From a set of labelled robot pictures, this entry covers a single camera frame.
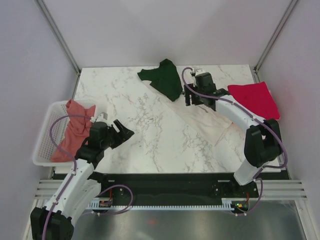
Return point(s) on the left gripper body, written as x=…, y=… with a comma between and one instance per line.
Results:
x=114, y=139

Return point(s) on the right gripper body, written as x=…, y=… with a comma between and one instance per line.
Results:
x=196, y=98

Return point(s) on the white green-sleeved Charlie Brown t-shirt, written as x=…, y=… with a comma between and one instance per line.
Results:
x=165, y=83

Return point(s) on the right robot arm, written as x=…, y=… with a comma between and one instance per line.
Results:
x=263, y=143

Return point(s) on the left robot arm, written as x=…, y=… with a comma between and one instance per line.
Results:
x=56, y=220

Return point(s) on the salmon pink t-shirt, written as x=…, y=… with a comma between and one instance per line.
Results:
x=78, y=128

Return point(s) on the folded magenta t-shirt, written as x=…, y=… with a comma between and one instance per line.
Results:
x=257, y=98

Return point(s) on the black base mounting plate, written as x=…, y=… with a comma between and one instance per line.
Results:
x=179, y=187

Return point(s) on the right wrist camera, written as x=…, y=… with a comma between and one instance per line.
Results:
x=197, y=71

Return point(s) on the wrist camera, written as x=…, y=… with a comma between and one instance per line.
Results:
x=102, y=117
x=197, y=71

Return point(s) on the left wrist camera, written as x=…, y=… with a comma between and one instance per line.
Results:
x=102, y=117

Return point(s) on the left aluminium frame post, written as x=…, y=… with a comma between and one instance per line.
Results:
x=57, y=34

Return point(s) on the aluminium frame post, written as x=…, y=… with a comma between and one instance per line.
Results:
x=57, y=34
x=276, y=33

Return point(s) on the right aluminium frame post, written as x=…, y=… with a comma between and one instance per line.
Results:
x=276, y=33

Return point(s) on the white slotted cable duct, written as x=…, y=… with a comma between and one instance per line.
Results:
x=100, y=205

